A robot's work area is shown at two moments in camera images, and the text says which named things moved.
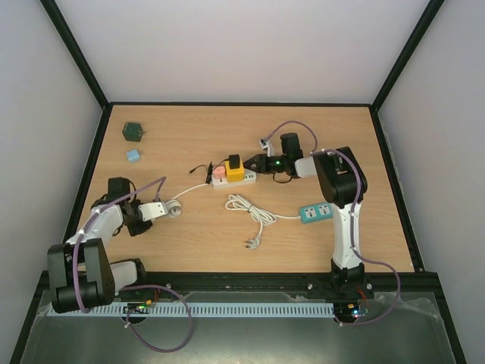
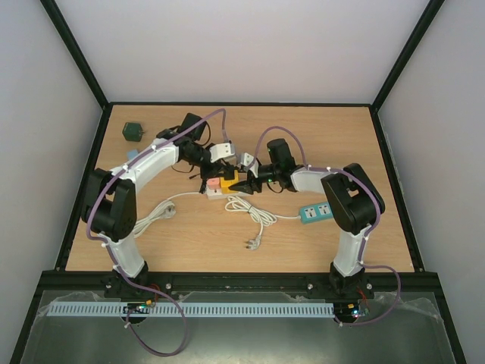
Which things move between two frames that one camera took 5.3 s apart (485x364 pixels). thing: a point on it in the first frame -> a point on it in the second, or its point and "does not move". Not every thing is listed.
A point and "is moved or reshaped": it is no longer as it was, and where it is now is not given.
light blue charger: [132, 155] does not move
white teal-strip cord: [236, 202] does not move
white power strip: [249, 177] is moved or reshaped
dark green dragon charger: [132, 131] does not move
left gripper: [135, 231] -> [229, 173]
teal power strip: [316, 212] does not move
